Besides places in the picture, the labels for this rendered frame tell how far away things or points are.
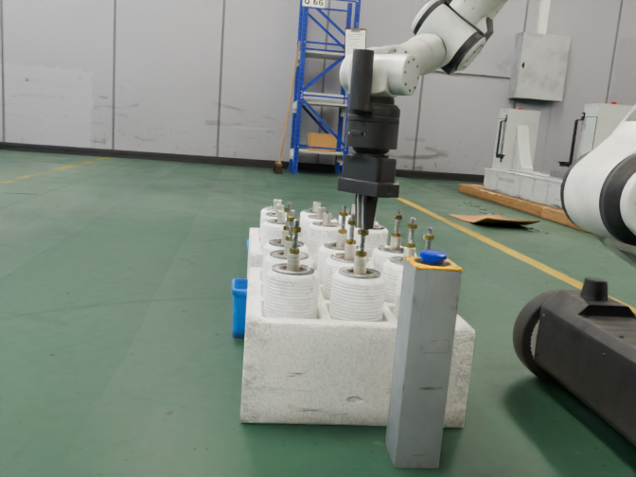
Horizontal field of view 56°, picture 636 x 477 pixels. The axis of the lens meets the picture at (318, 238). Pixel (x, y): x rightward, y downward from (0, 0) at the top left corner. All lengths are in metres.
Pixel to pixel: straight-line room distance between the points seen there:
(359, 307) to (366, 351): 0.08
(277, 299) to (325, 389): 0.17
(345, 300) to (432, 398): 0.23
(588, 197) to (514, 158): 4.60
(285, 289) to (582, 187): 0.50
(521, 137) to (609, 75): 3.21
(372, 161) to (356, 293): 0.22
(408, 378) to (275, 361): 0.23
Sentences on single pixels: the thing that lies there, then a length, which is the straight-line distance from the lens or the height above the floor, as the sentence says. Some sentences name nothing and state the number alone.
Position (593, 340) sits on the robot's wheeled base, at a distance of 1.17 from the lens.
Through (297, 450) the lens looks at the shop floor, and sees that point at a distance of 1.00.
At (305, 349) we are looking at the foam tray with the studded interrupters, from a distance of 1.02.
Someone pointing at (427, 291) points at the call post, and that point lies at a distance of 0.88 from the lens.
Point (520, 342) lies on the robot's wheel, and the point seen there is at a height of 0.09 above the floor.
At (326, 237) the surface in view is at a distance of 1.55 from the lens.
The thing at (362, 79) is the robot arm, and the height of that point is 0.58.
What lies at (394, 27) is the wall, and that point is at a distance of 7.62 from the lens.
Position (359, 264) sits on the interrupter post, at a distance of 1.06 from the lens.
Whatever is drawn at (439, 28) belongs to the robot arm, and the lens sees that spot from 1.23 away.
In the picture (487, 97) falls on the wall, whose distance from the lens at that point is 7.91.
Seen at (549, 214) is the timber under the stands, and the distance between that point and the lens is 4.47.
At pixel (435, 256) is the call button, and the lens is 0.89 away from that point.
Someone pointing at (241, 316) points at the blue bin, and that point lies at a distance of 1.43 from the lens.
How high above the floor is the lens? 0.49
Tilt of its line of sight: 10 degrees down
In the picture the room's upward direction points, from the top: 4 degrees clockwise
